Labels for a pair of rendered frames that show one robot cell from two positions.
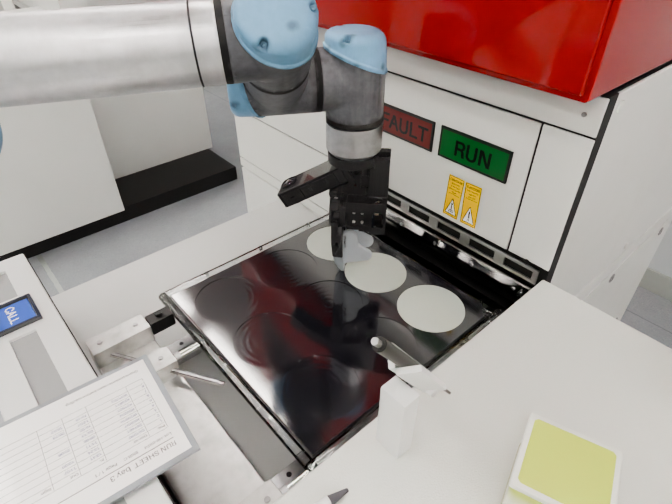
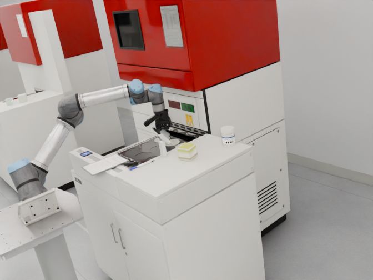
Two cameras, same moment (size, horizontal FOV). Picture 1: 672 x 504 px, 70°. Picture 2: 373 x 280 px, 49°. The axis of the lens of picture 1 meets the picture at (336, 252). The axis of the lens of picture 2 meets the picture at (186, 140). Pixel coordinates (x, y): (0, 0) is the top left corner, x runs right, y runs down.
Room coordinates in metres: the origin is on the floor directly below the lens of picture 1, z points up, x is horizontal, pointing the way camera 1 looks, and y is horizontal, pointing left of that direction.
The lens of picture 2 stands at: (-1.68, -0.36, 1.81)
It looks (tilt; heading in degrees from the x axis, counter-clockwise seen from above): 22 degrees down; 5
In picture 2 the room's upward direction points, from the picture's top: 9 degrees counter-clockwise
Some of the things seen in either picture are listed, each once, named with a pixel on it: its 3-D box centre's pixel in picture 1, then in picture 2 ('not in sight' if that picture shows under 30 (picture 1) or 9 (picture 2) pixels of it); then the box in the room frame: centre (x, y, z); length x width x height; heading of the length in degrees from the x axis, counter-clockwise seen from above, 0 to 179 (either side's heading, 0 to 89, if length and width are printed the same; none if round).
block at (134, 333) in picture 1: (120, 340); not in sight; (0.46, 0.30, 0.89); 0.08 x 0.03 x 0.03; 131
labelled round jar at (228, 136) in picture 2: not in sight; (228, 136); (0.31, -0.40, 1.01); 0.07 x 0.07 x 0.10
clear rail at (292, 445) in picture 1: (225, 367); (132, 160); (0.41, 0.15, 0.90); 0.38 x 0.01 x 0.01; 41
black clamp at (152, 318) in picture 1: (160, 319); not in sight; (0.50, 0.26, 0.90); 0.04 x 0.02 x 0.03; 131
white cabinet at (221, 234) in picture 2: not in sight; (166, 231); (0.40, 0.04, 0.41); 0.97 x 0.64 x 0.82; 41
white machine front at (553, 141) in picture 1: (352, 144); (165, 113); (0.82, -0.03, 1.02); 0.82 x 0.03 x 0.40; 41
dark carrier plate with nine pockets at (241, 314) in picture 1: (328, 304); (158, 149); (0.53, 0.01, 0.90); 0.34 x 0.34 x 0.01; 41
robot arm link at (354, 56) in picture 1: (352, 77); (155, 94); (0.60, -0.02, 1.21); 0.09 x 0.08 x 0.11; 100
